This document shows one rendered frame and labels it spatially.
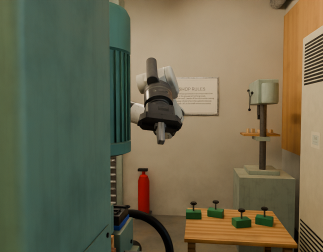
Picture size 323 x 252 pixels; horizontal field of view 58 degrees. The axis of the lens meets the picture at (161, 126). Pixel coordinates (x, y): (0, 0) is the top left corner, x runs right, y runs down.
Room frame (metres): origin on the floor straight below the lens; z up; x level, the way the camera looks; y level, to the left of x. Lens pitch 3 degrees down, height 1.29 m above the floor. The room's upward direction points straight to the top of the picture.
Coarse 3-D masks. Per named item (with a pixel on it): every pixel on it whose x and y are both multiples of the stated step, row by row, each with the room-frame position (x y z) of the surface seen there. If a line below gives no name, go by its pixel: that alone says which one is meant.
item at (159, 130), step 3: (156, 123) 0.82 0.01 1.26; (159, 123) 0.81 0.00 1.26; (156, 126) 0.81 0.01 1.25; (159, 126) 0.80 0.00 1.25; (156, 129) 0.82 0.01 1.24; (159, 129) 0.80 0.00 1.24; (156, 132) 0.81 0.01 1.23; (159, 132) 0.79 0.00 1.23; (156, 135) 0.81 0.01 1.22; (159, 135) 0.78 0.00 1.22; (159, 138) 0.78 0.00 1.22; (159, 141) 0.78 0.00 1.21
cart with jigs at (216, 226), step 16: (192, 208) 2.06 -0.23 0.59; (208, 208) 2.11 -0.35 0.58; (240, 208) 1.92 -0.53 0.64; (192, 224) 1.93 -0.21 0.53; (208, 224) 1.93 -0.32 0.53; (224, 224) 1.93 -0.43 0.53; (240, 224) 1.87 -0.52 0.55; (256, 224) 1.93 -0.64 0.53; (272, 224) 1.91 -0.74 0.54; (192, 240) 1.71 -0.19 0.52; (208, 240) 1.70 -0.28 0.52; (224, 240) 1.69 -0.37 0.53; (240, 240) 1.69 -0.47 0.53; (256, 240) 1.69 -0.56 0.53; (272, 240) 1.69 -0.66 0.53; (288, 240) 1.69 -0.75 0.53
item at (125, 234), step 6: (126, 222) 0.85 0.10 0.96; (132, 222) 0.89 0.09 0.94; (126, 228) 0.82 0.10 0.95; (132, 228) 0.89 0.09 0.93; (114, 234) 0.77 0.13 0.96; (120, 234) 0.77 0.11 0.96; (126, 234) 0.82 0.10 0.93; (132, 234) 0.89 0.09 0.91; (114, 240) 0.77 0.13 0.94; (120, 240) 0.77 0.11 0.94; (126, 240) 0.82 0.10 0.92; (132, 240) 0.89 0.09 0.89; (114, 246) 0.77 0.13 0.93; (120, 246) 0.77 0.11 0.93; (126, 246) 0.82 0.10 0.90
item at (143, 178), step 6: (138, 168) 3.51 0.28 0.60; (144, 168) 3.51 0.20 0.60; (144, 174) 3.50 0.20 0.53; (138, 180) 3.49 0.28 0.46; (144, 180) 3.46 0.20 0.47; (138, 186) 3.48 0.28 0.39; (144, 186) 3.45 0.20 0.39; (138, 192) 3.48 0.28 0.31; (144, 192) 3.45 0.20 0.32; (138, 198) 3.48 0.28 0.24; (144, 198) 3.45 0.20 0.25; (138, 204) 3.48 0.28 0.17; (144, 204) 3.45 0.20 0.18; (144, 210) 3.45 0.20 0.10; (150, 210) 3.60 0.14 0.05
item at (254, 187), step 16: (256, 80) 2.63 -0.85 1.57; (272, 80) 2.57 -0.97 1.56; (256, 96) 2.61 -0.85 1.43; (272, 96) 2.43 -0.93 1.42; (240, 176) 2.61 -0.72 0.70; (256, 176) 2.61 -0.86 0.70; (272, 176) 2.61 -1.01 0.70; (288, 176) 2.61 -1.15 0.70; (240, 192) 2.58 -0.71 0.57; (256, 192) 2.56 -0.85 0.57; (272, 192) 2.54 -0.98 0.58; (288, 192) 2.53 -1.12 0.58; (256, 208) 2.56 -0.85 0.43; (272, 208) 2.54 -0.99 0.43; (288, 208) 2.53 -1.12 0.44; (288, 224) 2.53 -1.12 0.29
